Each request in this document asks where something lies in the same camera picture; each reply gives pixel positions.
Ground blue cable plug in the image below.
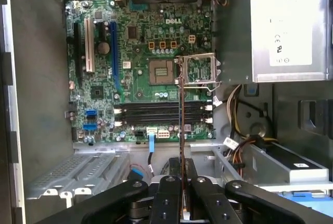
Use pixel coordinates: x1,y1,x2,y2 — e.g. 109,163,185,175
129,165,147,182

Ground silver metal disk bay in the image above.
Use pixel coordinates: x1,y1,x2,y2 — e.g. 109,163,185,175
191,142,333,193

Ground blue tipped black cable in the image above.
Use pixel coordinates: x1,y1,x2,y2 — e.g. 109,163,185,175
144,133,158,180

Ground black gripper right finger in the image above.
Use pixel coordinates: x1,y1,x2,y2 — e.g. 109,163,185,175
185,159,306,224

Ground blue plastic bay latch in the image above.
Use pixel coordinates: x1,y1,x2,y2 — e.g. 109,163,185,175
279,190,333,224

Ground black expansion slot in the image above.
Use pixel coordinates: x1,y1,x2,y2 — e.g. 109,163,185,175
73,22,83,84

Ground green motherboard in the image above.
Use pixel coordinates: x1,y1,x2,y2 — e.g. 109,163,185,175
63,0,218,144

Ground CPU socket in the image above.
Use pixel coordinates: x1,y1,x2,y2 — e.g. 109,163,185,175
148,57,174,86

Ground grey perforated disk cage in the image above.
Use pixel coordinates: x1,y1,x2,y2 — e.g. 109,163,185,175
24,151,131,209

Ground metal socket cover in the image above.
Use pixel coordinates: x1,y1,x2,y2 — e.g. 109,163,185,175
181,53,222,84

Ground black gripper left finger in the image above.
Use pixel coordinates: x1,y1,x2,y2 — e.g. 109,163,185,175
80,157,183,224

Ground RAM slot white clips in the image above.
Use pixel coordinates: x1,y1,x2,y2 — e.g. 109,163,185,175
113,117,214,128
113,105,214,115

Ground white expansion slot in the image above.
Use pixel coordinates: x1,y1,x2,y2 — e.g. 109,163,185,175
83,17,96,73

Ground wire locking lever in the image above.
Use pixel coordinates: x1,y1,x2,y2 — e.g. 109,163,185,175
182,81,222,92

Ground grey power supply unit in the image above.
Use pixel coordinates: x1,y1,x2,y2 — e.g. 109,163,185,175
215,0,333,84

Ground yellow white power wires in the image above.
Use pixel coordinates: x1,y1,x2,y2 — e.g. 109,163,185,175
225,83,263,172

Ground blue expansion slot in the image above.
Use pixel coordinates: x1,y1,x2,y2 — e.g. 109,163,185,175
110,20,121,94

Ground black PC case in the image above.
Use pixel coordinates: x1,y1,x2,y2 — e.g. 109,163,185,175
0,0,333,224

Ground RAM stick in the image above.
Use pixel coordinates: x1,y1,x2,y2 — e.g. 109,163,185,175
175,56,189,221

